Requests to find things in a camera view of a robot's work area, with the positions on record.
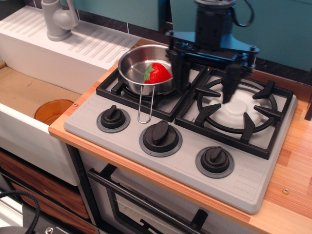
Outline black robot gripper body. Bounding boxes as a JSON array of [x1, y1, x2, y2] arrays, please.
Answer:
[[166, 3, 259, 73]]

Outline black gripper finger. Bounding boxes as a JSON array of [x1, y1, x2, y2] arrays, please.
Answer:
[[167, 49, 191, 93], [221, 63, 245, 104]]

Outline red plastic strawberry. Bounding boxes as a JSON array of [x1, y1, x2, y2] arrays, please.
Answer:
[[144, 62, 172, 84]]

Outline small steel saucepan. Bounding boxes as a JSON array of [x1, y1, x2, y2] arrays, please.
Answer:
[[118, 44, 174, 124]]

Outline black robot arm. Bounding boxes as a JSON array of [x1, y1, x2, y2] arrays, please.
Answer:
[[166, 0, 260, 103]]

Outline black middle stove knob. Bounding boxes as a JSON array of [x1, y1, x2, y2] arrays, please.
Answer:
[[139, 120, 183, 157]]

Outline black stove knob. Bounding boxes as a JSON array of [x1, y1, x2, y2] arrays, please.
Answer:
[[97, 105, 131, 134], [139, 120, 183, 157], [195, 146, 234, 179]]

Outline black left stove knob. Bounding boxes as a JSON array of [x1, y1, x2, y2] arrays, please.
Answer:
[[97, 105, 131, 134]]

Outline black right stove knob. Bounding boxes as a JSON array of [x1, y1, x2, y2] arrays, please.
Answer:
[[195, 146, 234, 179]]

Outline grey toy stove top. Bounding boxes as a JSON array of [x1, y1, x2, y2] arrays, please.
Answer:
[[63, 45, 298, 215]]

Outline black left burner grate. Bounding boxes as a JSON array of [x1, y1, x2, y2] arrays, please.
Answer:
[[96, 64, 208, 122]]

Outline black burner grate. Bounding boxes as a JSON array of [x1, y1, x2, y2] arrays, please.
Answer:
[[175, 67, 297, 159], [96, 64, 208, 122]]

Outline black right burner grate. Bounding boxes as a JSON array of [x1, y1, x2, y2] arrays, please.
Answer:
[[175, 67, 297, 159]]

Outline grey toy faucet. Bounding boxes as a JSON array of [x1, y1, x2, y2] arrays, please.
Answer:
[[41, 0, 79, 41]]

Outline orange plastic bowl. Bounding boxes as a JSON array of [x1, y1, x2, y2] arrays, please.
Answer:
[[34, 99, 74, 125]]

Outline white toy sink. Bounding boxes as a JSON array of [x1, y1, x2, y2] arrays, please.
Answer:
[[0, 6, 139, 186]]

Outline wooden drawer front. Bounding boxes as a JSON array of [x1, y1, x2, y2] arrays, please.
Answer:
[[0, 149, 96, 234]]

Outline oven door with black handle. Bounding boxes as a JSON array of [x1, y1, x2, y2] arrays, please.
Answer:
[[87, 164, 250, 234]]

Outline black braided cable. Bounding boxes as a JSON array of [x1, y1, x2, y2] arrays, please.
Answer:
[[0, 191, 41, 234]]

